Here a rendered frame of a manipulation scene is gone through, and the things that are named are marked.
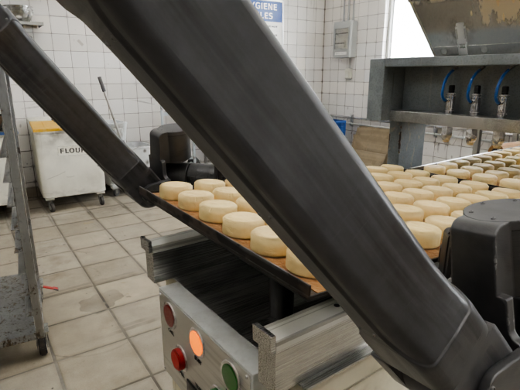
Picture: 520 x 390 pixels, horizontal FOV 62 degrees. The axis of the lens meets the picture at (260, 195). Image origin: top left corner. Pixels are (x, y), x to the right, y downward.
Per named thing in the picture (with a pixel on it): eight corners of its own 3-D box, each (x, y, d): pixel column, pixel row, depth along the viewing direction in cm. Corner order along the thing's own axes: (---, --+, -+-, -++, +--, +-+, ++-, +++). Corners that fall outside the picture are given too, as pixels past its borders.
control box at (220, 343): (183, 360, 69) (179, 281, 65) (275, 465, 50) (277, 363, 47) (162, 368, 67) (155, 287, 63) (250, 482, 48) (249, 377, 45)
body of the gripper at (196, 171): (231, 202, 86) (195, 199, 87) (232, 151, 83) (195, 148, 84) (223, 210, 80) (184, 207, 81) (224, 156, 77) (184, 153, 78)
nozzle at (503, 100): (493, 146, 99) (505, 65, 94) (506, 148, 97) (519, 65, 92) (480, 149, 96) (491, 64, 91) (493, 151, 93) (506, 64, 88)
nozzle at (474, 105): (466, 143, 104) (477, 65, 99) (479, 145, 101) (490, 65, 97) (453, 145, 100) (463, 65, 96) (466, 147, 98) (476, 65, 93)
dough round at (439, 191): (447, 197, 76) (449, 186, 76) (454, 204, 72) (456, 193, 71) (418, 195, 77) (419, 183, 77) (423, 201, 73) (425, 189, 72)
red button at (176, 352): (181, 360, 62) (179, 341, 61) (190, 371, 60) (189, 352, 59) (170, 364, 61) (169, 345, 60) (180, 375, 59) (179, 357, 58)
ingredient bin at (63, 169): (44, 215, 362) (32, 123, 342) (37, 197, 415) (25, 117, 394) (111, 205, 389) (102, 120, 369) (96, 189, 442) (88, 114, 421)
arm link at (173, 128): (123, 189, 82) (145, 206, 76) (114, 131, 76) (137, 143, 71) (178, 173, 89) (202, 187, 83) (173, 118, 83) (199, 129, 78)
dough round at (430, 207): (446, 224, 60) (449, 210, 59) (408, 217, 62) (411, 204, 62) (449, 216, 64) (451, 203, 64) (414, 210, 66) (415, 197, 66)
